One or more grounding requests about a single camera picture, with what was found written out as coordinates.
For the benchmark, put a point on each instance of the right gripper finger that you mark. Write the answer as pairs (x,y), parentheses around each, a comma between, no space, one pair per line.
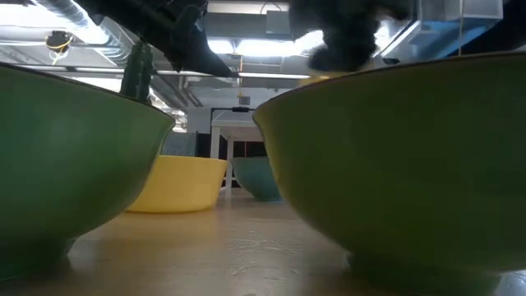
(345,53)

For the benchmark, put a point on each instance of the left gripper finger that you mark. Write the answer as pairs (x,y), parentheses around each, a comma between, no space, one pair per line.
(201,57)

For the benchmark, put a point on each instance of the lime green floral mini bowl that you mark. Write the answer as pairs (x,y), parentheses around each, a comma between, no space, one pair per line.
(390,164)

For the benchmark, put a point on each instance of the teal patterned mini bowl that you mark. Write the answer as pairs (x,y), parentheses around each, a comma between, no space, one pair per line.
(257,177)

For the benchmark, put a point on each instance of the dark green floral mini bowl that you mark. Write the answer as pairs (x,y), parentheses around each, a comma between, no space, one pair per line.
(74,164)

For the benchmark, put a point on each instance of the green cactus plant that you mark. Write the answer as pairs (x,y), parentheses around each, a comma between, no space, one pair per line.
(137,74)

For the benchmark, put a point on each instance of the small hanging grey box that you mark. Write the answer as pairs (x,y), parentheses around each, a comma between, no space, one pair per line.
(244,100)

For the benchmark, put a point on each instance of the black pipe stand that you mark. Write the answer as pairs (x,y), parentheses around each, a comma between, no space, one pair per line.
(240,109)

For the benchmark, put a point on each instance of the grey ceiling equipment box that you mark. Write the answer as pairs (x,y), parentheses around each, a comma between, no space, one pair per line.
(278,22)

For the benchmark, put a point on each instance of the white perforated shelf rack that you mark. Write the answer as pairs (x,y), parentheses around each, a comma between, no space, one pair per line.
(236,120)

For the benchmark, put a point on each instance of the long ceiling light bar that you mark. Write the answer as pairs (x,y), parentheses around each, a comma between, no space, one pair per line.
(271,75)

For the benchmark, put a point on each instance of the grey draped cloth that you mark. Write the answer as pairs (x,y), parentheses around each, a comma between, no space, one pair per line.
(181,144)

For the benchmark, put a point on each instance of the large white ceiling box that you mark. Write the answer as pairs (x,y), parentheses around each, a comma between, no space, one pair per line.
(444,24)

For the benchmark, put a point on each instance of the dark dome camera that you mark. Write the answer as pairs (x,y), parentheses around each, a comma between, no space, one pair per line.
(390,61)

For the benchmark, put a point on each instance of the silver spiral duct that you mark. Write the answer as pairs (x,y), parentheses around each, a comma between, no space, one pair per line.
(61,8)

